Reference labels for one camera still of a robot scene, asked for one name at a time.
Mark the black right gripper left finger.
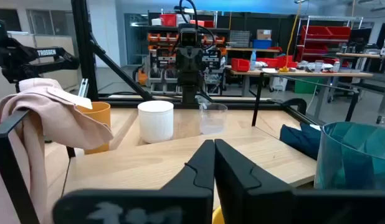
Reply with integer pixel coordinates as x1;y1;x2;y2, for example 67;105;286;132
51;139;216;224

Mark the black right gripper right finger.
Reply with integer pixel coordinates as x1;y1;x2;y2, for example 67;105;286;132
214;138;385;224

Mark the clear drinking glass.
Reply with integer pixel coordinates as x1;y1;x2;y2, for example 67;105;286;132
199;102;229;136

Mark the white ceramic mug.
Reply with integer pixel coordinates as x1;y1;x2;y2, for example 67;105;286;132
137;100;174;144

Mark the teal faceted plastic tumbler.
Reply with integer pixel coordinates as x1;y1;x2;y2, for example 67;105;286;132
313;121;385;190

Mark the orange plastic cup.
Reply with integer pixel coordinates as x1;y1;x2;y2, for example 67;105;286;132
75;101;112;156

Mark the storage rack with orange bins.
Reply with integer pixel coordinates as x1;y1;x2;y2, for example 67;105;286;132
145;26;231;96

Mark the red plastic bin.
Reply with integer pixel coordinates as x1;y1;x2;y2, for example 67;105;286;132
231;58;251;72
159;13;178;27

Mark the navy blue cloth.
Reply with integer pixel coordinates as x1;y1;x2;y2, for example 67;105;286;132
279;123;323;161

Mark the blue plastic bin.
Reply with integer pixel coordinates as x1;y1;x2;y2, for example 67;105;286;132
252;39;273;50

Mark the cardboard box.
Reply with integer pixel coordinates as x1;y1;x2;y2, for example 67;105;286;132
257;29;273;40

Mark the wooden workbench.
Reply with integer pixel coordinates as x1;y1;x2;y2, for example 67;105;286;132
229;67;374;119

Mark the green plastic bin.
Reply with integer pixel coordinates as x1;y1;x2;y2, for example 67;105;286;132
294;77;324;95

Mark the pale pink cloth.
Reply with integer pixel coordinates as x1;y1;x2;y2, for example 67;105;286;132
0;77;114;224

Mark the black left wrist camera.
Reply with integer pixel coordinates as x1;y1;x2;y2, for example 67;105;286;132
179;27;199;48

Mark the black aluminium rig frame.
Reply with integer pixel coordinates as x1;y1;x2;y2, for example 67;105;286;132
70;0;308;116

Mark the yellow cable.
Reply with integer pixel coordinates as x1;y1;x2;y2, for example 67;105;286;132
278;0;303;73

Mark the wire rack with red bins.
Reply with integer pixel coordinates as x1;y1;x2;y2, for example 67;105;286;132
295;15;364;63

